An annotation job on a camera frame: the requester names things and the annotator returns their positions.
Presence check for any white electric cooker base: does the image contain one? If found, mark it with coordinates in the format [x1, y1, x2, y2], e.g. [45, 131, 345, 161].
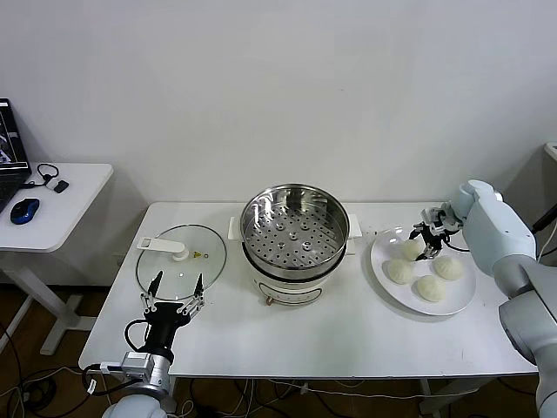
[241, 237, 356, 308]

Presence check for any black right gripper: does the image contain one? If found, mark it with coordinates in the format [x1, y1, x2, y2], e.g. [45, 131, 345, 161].
[407, 202, 465, 262]

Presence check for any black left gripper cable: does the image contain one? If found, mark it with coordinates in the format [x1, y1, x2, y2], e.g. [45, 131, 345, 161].
[124, 319, 151, 352]

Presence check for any black floor cable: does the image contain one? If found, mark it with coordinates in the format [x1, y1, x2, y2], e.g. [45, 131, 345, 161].
[0, 321, 57, 418]

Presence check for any thin black cable loop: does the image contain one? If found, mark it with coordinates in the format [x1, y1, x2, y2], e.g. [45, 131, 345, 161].
[19, 163, 61, 191]

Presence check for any white steamed baozi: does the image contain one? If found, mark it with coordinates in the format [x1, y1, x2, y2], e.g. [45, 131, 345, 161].
[382, 258, 414, 286]
[432, 254, 465, 280]
[400, 239, 424, 262]
[413, 274, 447, 303]

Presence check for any white floor cable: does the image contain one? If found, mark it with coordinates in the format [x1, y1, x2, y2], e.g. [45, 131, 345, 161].
[173, 378, 493, 415]

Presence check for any white side table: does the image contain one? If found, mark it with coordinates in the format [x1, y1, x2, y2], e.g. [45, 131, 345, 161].
[0, 163, 115, 356]

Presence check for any black laptop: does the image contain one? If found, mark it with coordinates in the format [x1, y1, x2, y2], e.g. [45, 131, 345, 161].
[0, 98, 34, 214]

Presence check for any blue computer mouse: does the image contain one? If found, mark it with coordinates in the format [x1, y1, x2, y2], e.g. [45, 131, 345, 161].
[9, 197, 41, 226]

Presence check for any glass lid white handle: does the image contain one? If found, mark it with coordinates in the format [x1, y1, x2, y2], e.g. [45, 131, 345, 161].
[136, 224, 228, 302]

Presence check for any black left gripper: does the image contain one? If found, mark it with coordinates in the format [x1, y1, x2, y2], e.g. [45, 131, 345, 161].
[138, 270, 206, 354]

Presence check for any black power cable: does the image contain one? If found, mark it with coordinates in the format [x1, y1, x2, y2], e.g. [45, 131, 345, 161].
[531, 208, 557, 262]

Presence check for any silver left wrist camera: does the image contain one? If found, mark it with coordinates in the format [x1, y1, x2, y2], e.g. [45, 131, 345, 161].
[99, 351, 153, 378]

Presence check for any white round plate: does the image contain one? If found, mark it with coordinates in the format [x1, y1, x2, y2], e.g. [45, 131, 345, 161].
[369, 226, 478, 317]

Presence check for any steel steamer basket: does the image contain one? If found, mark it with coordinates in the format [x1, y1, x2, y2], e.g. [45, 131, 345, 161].
[227, 184, 363, 280]

